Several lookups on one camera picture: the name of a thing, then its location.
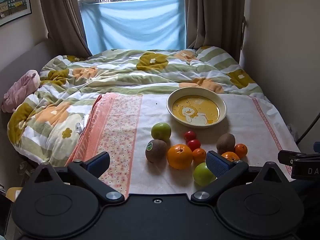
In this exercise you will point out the cream bowl with duck print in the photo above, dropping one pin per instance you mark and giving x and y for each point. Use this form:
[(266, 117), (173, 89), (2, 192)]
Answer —
[(196, 108)]

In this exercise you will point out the yellow object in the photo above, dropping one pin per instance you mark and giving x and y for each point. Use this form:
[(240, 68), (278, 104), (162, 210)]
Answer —
[(13, 193)]

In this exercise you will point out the framed wall picture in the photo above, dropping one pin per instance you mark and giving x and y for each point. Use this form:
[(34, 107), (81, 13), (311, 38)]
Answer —
[(12, 0)]

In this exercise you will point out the small mandarin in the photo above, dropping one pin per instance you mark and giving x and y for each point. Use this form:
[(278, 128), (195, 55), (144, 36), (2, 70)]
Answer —
[(199, 155), (230, 156), (241, 150)]

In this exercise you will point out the large orange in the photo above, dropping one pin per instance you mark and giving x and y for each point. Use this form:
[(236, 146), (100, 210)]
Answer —
[(179, 156)]

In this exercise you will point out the green striped floral quilt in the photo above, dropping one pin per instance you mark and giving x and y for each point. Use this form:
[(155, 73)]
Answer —
[(125, 70)]

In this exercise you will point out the green apple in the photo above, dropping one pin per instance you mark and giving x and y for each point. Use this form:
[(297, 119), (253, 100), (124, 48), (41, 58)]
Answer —
[(161, 131), (203, 174)]

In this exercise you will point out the pink plush toy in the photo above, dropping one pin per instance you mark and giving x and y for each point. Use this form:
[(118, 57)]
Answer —
[(21, 90)]

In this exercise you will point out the red cherry tomato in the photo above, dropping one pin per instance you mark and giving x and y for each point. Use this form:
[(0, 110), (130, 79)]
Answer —
[(194, 144), (190, 136)]

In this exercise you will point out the white cloth with pink floral band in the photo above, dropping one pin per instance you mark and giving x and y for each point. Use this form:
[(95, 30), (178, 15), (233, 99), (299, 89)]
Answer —
[(150, 120)]

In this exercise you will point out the beige curtain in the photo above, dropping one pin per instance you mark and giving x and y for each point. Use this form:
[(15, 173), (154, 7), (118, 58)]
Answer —
[(212, 15), (62, 17)]

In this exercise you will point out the light blue window cloth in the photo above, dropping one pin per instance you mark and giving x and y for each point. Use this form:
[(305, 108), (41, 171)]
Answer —
[(135, 25)]

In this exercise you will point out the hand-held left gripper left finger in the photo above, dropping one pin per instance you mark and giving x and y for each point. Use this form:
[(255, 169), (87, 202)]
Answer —
[(101, 159)]

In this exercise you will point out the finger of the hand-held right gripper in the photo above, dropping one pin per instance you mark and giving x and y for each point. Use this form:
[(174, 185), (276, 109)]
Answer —
[(317, 147), (287, 156)]

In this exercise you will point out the brown kiwi with green sticker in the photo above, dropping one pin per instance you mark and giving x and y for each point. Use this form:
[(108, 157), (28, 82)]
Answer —
[(156, 150)]

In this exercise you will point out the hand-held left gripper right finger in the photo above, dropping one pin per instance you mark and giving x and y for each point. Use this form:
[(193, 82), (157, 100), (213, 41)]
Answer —
[(217, 163)]

